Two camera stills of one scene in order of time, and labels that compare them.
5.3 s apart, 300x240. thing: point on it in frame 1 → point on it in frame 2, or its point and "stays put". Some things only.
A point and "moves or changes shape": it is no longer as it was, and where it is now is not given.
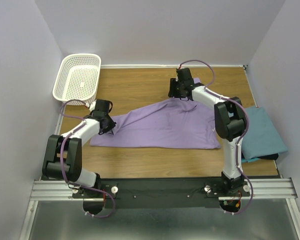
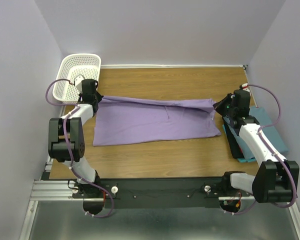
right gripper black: (177, 90) → (225, 105)
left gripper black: (106, 123) → (96, 97)
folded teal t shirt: (261, 139) stays put
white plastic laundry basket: (78, 78) stays put
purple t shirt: (178, 124) moves or changes shape
